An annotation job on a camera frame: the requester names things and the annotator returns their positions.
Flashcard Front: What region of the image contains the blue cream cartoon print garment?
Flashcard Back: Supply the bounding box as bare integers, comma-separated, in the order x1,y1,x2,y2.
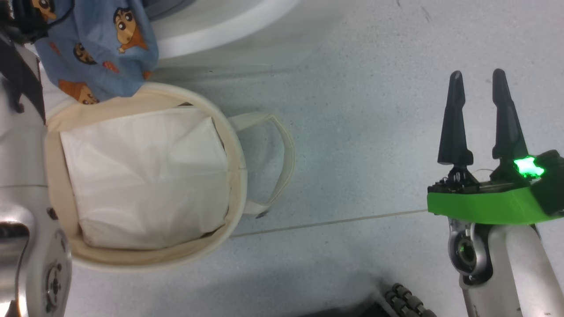
26,0,160,105

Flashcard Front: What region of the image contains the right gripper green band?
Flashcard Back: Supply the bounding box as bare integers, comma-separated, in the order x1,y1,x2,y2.
427,68,564,226

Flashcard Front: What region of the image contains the round washing machine door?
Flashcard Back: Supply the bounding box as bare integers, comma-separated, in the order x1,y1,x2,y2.
145,0,301,60

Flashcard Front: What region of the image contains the cream fabric laundry basket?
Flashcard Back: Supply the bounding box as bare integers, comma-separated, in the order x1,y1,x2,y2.
44,81,295,271

